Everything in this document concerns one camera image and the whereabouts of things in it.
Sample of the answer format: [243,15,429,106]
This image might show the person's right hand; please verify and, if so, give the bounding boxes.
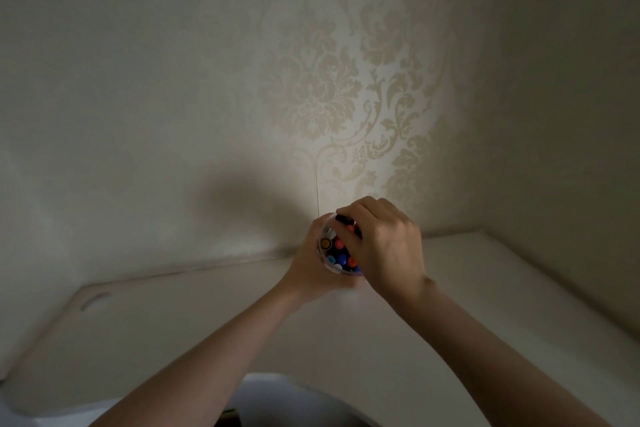
[335,196,432,310]

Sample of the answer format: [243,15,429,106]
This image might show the person's left hand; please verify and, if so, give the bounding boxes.
[279,213,362,306]

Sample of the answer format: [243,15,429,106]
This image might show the clear plastic jar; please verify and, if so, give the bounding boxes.
[316,213,365,277]

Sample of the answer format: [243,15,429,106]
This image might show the bundle of assorted markers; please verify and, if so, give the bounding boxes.
[319,227,362,274]

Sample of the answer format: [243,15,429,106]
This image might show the black cap white marker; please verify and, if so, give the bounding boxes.
[333,213,362,238]

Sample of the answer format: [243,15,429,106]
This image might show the person's right forearm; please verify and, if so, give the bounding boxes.
[395,279,611,427]

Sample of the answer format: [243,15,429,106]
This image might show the person's left forearm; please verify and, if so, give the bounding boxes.
[92,281,307,427]

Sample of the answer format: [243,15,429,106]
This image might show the person's pale shirt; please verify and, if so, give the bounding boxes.
[217,374,383,427]

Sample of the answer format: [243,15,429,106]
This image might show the white table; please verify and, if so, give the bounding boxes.
[0,230,640,427]

